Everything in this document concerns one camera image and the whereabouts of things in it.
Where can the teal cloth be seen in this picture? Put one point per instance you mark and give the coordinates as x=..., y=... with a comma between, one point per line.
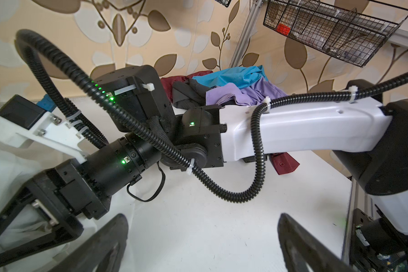
x=241, y=77

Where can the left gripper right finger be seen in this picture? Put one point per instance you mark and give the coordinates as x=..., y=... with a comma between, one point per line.
x=304, y=253

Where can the back wire basket black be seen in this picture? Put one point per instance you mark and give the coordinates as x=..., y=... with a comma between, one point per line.
x=225, y=3

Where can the purple cloth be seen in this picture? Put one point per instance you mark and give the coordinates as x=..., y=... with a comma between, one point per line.
x=249, y=96

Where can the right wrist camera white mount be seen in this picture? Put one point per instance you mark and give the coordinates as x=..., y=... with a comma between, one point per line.
x=23, y=122

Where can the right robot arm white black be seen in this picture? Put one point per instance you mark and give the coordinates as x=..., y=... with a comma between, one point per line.
x=224, y=147

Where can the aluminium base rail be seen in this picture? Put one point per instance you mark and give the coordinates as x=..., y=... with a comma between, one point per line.
x=376, y=236

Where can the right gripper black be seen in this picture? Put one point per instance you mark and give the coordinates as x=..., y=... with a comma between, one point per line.
x=43, y=212

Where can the clear bottle red cap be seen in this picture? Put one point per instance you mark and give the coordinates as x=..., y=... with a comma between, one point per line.
x=307, y=38

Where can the side wire basket black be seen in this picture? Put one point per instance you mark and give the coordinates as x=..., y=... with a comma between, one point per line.
x=353, y=30

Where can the black cloth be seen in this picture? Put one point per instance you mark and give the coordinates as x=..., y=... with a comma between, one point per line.
x=189, y=94

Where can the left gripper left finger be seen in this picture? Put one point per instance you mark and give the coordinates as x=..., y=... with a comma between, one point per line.
x=103, y=252

